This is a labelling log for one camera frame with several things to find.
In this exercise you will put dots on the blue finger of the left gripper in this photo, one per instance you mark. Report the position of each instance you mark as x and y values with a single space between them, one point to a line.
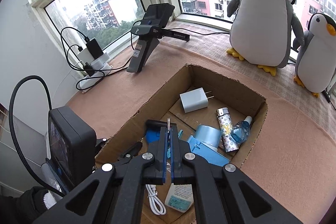
129 153

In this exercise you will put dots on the white lotion bottle blue cap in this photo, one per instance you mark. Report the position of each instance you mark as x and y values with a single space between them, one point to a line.
203 194

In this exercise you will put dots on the white usb wall charger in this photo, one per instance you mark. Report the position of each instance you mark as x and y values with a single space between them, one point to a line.
194 100

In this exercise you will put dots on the black gripper stand device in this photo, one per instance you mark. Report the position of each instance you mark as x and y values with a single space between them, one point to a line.
149 31

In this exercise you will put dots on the blue phone stand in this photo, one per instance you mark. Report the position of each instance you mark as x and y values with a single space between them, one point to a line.
200 149

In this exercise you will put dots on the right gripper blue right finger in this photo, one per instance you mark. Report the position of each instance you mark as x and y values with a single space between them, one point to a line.
182 170

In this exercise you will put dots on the black cylinder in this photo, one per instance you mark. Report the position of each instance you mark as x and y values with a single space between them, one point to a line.
155 125

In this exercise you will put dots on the teal clothespin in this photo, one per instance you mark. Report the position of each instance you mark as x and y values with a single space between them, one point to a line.
180 134

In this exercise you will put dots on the brown cardboard box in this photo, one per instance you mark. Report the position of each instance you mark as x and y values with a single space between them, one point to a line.
240 100

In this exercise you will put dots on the peach fleece blanket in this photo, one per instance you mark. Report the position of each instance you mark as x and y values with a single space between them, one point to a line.
293 158

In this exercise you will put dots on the small penguin plush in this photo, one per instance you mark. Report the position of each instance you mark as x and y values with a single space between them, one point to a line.
315 63

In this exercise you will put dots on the blue round tape measure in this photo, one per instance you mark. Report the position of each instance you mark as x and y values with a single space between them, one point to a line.
152 135

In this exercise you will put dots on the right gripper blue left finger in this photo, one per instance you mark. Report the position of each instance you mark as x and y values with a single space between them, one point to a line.
156 173

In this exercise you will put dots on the black power adapter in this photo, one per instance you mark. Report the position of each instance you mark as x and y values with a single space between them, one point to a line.
94 48

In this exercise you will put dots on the large penguin plush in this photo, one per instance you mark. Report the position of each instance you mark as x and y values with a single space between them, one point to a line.
261 32

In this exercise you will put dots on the white power strip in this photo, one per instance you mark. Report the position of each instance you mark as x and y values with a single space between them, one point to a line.
96 69

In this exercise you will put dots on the plaid cloth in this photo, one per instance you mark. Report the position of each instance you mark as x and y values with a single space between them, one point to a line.
213 44

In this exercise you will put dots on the patterned silver lighter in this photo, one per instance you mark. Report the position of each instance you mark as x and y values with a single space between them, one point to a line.
226 126

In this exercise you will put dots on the clear blue sanitizer bottle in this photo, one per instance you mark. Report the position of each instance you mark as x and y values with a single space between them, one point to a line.
241 130

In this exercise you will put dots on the gloved left hand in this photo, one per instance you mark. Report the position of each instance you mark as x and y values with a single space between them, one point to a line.
32 204

